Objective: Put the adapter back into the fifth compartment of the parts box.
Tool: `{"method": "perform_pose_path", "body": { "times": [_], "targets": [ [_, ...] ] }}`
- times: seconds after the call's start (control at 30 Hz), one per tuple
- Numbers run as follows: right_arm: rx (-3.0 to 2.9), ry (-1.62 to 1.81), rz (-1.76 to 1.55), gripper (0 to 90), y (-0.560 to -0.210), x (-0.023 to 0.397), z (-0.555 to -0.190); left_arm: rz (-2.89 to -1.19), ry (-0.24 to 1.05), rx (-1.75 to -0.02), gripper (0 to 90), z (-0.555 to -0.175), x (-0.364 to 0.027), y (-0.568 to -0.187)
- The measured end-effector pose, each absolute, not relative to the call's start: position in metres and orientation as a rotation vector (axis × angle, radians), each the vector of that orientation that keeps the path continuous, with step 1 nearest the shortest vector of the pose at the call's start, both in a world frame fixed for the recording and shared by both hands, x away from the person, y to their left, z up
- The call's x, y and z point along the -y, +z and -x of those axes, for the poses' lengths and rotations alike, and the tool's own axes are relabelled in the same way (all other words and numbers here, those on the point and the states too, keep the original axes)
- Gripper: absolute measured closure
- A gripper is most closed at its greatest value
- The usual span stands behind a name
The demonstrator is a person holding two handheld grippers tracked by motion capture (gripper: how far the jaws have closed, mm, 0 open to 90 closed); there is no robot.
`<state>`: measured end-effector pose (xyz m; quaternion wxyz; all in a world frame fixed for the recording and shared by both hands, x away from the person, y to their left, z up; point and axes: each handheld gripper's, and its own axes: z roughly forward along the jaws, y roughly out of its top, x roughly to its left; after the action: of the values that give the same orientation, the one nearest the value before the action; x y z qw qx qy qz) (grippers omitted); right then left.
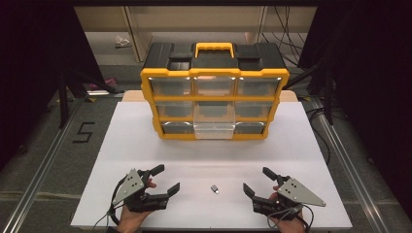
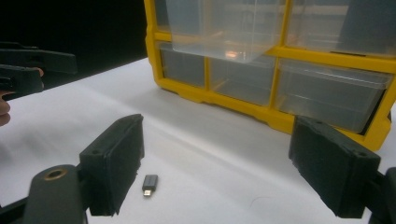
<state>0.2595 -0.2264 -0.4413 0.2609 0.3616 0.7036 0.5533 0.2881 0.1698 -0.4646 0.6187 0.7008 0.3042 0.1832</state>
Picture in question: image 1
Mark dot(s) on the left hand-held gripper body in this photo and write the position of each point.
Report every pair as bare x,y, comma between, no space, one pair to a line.
152,202

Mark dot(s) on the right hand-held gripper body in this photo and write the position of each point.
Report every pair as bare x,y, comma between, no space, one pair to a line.
298,192

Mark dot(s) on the small silver metal part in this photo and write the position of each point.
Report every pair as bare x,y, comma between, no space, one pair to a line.
214,189

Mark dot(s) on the clear plastic organizer drawer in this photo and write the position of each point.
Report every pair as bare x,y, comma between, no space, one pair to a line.
214,131

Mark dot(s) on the person's left hand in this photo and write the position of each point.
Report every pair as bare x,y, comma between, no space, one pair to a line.
131,221

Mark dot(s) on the group of clear drawers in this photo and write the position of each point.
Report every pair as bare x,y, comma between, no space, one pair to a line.
170,86

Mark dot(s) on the black metal stand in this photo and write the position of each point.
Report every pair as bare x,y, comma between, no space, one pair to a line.
328,97
63,97

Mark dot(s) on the flat white sheet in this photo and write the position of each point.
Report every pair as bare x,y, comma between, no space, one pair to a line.
97,93

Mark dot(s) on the pink cloth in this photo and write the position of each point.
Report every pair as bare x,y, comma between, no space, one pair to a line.
105,83

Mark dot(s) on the yellow and black organizer cabinet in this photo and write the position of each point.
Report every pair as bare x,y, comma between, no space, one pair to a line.
213,64

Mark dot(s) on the crumpled white paper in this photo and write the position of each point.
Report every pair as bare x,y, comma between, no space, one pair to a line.
122,41

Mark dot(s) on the black curtain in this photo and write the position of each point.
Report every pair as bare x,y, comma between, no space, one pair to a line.
372,81
35,64

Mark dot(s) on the beige cabinet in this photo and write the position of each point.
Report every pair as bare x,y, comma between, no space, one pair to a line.
194,19

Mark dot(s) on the metal floor rail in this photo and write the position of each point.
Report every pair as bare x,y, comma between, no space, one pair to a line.
346,168
39,178

